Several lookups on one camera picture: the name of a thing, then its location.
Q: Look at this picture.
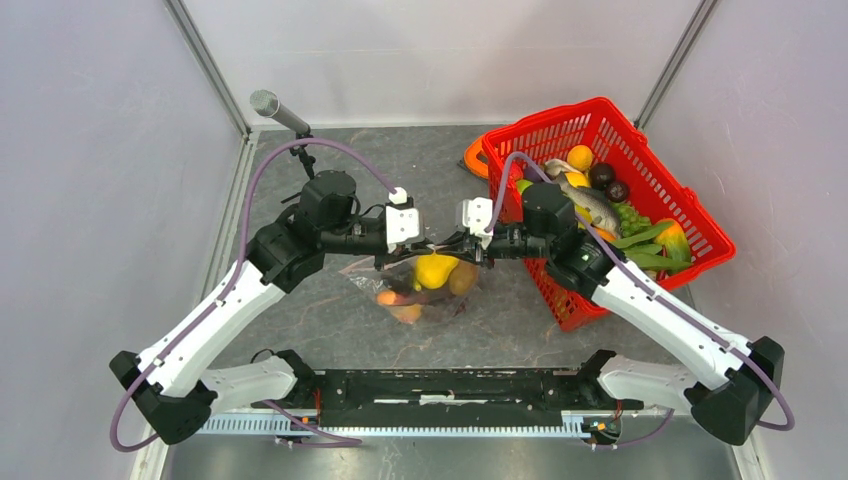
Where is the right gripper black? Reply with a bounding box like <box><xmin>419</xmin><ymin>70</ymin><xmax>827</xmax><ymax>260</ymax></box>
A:
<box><xmin>436</xmin><ymin>223</ymin><xmax>552</xmax><ymax>270</ymax></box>

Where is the yellow bell pepper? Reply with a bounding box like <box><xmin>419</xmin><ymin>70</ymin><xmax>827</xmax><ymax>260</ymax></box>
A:
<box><xmin>413</xmin><ymin>253</ymin><xmax>459</xmax><ymax>290</ymax></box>

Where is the clear zip top bag pink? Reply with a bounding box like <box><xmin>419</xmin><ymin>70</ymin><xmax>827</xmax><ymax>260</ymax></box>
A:
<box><xmin>340</xmin><ymin>251</ymin><xmax>481</xmax><ymax>325</ymax></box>

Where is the papaya slice orange brown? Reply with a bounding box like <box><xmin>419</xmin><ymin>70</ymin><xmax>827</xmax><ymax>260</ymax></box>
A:
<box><xmin>375</xmin><ymin>290</ymin><xmax>425</xmax><ymax>307</ymax></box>

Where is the orange fruit with leaf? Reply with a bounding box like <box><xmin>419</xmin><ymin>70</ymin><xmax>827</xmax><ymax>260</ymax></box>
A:
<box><xmin>389</xmin><ymin>304</ymin><xmax>423</xmax><ymax>324</ymax></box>

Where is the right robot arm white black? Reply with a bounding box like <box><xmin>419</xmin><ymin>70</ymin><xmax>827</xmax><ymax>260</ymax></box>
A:
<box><xmin>440</xmin><ymin>183</ymin><xmax>796</xmax><ymax>445</ymax></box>

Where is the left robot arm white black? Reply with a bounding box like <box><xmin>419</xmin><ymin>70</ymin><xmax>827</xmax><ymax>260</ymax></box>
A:
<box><xmin>110</xmin><ymin>170</ymin><xmax>422</xmax><ymax>445</ymax></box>

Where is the green apple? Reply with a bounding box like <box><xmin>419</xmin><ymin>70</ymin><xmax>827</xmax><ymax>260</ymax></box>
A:
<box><xmin>515</xmin><ymin>179</ymin><xmax>534</xmax><ymax>195</ymax></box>

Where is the grey fish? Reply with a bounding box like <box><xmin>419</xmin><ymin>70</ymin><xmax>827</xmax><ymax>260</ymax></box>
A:
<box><xmin>543</xmin><ymin>159</ymin><xmax>622</xmax><ymax>239</ymax></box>

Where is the black tripod stand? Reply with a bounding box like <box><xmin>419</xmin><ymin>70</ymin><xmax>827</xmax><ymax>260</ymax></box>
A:
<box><xmin>289</xmin><ymin>130</ymin><xmax>316</xmax><ymax>179</ymax></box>

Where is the small orange fruit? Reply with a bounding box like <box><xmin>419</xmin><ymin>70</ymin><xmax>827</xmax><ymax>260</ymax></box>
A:
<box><xmin>566</xmin><ymin>145</ymin><xmax>594</xmax><ymax>172</ymax></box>

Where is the dark mangosteen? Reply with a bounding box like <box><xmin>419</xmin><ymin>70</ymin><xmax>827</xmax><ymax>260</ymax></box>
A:
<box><xmin>587</xmin><ymin>162</ymin><xmax>617</xmax><ymax>191</ymax></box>

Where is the dark plum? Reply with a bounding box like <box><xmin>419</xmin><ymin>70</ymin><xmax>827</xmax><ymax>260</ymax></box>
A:
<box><xmin>604</xmin><ymin>180</ymin><xmax>630</xmax><ymax>203</ymax></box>

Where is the green grape bunch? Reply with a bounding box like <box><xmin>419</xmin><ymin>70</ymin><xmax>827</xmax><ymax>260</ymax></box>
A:
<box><xmin>612</xmin><ymin>202</ymin><xmax>653</xmax><ymax>238</ymax></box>

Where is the green leafy vegetable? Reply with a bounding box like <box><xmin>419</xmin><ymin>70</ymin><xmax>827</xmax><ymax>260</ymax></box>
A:
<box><xmin>612</xmin><ymin>220</ymin><xmax>692</xmax><ymax>275</ymax></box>

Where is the red plastic basket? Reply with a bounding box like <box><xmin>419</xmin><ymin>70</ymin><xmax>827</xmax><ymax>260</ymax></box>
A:
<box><xmin>481</xmin><ymin>97</ymin><xmax>736</xmax><ymax>291</ymax></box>

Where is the grey microphone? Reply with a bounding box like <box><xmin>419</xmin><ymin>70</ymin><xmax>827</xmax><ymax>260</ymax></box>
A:
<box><xmin>249</xmin><ymin>89</ymin><xmax>311</xmax><ymax>135</ymax></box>

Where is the mango orange green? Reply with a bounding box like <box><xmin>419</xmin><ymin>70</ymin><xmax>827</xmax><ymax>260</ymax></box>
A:
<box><xmin>654</xmin><ymin>219</ymin><xmax>691</xmax><ymax>263</ymax></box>

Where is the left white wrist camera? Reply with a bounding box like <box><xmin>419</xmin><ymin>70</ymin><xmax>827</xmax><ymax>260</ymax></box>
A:
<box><xmin>384</xmin><ymin>187</ymin><xmax>424</xmax><ymax>241</ymax></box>

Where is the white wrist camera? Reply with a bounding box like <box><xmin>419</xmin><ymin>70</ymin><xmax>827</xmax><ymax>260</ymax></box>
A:
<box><xmin>384</xmin><ymin>187</ymin><xmax>424</xmax><ymax>241</ymax></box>
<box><xmin>456</xmin><ymin>197</ymin><xmax>494</xmax><ymax>250</ymax></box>

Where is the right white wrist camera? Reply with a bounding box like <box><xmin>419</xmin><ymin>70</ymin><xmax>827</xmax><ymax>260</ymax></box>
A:
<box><xmin>456</xmin><ymin>197</ymin><xmax>494</xmax><ymax>250</ymax></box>

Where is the orange plastic handle piece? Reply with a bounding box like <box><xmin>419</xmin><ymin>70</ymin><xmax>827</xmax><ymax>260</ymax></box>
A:
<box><xmin>459</xmin><ymin>136</ymin><xmax>489</xmax><ymax>180</ymax></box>

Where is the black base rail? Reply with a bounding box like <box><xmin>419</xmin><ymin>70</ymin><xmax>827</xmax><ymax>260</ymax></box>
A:
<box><xmin>277</xmin><ymin>368</ymin><xmax>643</xmax><ymax>427</ymax></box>

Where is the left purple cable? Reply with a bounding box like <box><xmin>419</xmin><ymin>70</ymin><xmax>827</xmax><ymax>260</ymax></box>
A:
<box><xmin>108</xmin><ymin>137</ymin><xmax>402</xmax><ymax>454</ymax></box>

